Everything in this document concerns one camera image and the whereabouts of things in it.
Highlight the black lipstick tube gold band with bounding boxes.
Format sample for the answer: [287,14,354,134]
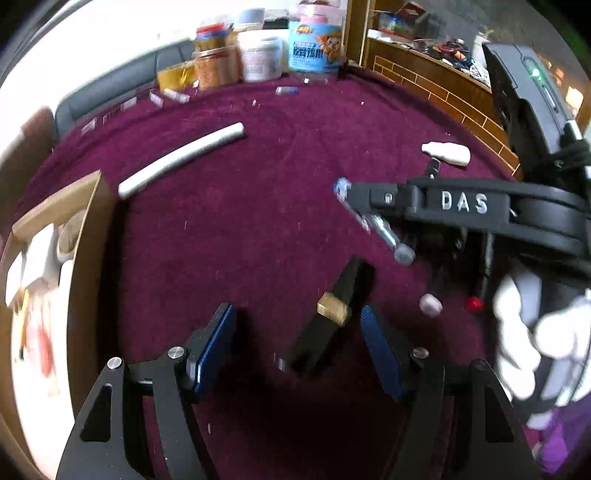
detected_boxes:
[281,255,376,371]

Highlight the orange jar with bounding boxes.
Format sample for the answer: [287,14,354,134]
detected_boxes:
[192,45,242,91]

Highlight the clear ballpoint pen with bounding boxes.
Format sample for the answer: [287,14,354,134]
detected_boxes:
[333,177,415,267]

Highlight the white square power adapter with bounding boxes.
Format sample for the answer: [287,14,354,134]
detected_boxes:
[4,251,26,308]

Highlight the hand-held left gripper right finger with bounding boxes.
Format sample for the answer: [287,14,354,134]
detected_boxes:
[361,305,541,480]

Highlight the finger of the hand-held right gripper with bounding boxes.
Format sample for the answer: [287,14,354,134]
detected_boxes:
[344,181,415,219]

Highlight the black marker red end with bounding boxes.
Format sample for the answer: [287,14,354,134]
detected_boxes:
[465,231,490,313]

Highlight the colourful cardboard box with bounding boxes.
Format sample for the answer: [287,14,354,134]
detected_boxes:
[378,1,431,41]

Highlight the clear case red contents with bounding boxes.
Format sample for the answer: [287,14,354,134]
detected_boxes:
[18,295,63,398]

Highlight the white rounded power adapter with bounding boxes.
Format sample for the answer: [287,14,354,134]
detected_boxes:
[21,224,63,296]

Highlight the yellow tape roll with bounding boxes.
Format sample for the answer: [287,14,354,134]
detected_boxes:
[156,62,198,92]

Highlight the jar with red blue lid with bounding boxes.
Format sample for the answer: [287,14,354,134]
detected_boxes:
[196,24,236,49]

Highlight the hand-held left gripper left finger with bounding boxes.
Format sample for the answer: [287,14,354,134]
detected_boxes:
[55,302,237,480]

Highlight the burgundy velvet tablecloth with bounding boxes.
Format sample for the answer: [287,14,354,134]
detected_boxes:
[14,69,541,480]

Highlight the clear jar blue label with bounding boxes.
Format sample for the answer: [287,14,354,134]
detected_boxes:
[287,4,346,85]

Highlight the person's right hand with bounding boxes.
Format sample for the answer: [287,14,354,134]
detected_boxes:
[493,272,591,430]

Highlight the white bottle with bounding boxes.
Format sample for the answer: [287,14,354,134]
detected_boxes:
[420,141,472,168]

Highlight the wooden counter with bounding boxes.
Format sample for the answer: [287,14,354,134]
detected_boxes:
[362,36,522,178]

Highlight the wooden door frame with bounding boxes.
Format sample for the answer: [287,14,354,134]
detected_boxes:
[345,0,376,68]

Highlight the white plastic jar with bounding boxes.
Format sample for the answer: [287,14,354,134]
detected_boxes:
[237,31,284,84]

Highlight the white plastic jug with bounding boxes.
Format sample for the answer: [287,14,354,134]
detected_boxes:
[471,31,491,68]

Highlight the brown armchair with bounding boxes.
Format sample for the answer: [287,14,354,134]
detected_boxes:
[0,106,57,222]

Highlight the pile of small parts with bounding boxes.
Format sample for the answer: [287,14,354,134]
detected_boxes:
[416,34,492,88]

